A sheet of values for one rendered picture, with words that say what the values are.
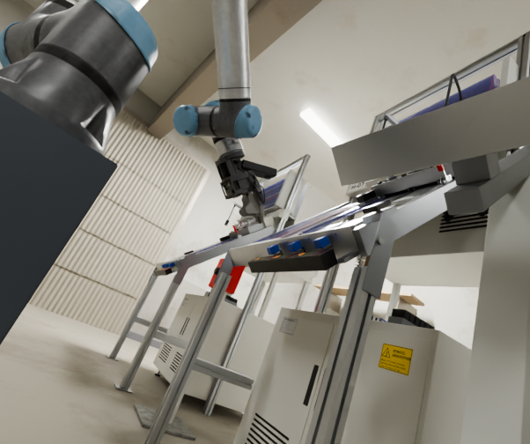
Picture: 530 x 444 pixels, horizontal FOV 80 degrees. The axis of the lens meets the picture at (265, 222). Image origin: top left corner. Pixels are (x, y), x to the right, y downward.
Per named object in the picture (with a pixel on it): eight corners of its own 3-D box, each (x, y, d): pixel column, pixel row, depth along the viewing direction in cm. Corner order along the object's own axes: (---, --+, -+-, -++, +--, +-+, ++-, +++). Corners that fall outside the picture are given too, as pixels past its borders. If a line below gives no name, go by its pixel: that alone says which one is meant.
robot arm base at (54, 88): (-48, 65, 30) (18, 2, 34) (-26, 119, 42) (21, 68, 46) (105, 159, 38) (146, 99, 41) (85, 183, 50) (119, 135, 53)
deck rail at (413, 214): (367, 256, 67) (357, 229, 67) (360, 256, 69) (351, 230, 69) (504, 176, 104) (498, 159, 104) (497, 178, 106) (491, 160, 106)
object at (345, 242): (360, 256, 69) (349, 225, 69) (235, 266, 125) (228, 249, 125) (364, 255, 70) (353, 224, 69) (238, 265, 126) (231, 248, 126)
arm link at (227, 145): (232, 144, 96) (244, 133, 89) (238, 158, 96) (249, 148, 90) (210, 148, 92) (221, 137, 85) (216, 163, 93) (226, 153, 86)
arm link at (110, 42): (67, 36, 36) (128, -33, 41) (10, 48, 42) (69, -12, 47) (139, 116, 45) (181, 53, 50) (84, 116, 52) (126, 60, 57)
